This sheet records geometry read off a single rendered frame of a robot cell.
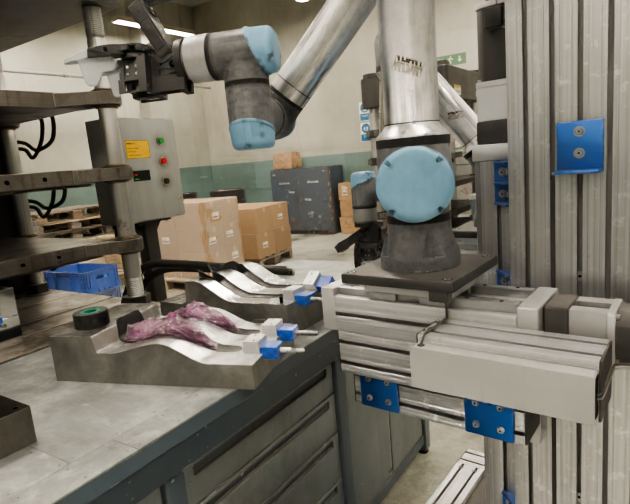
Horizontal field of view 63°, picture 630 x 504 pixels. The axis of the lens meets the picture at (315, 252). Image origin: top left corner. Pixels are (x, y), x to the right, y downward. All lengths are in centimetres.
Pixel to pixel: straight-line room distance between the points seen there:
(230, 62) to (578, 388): 69
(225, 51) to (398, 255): 45
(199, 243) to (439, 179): 465
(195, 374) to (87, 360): 27
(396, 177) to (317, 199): 771
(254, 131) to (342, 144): 792
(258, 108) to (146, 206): 131
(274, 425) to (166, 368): 34
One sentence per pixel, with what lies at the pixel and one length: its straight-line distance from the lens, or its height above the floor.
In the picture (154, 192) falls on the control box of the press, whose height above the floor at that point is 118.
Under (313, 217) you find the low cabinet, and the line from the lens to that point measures 857.
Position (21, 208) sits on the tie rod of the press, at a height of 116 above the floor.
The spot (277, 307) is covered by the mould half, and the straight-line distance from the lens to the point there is 135.
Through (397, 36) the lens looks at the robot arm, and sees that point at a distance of 82.
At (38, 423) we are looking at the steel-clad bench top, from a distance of 117.
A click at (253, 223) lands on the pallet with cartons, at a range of 605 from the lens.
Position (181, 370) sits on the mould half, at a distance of 116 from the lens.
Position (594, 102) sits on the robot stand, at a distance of 102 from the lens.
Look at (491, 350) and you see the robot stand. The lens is 82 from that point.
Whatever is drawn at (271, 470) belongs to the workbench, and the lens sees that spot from 139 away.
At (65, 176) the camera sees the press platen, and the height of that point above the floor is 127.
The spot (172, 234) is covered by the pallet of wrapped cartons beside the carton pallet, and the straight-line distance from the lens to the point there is 557.
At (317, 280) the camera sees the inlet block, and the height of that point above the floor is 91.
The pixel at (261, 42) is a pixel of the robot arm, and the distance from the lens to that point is 87.
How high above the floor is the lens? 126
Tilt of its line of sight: 10 degrees down
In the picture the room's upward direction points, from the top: 5 degrees counter-clockwise
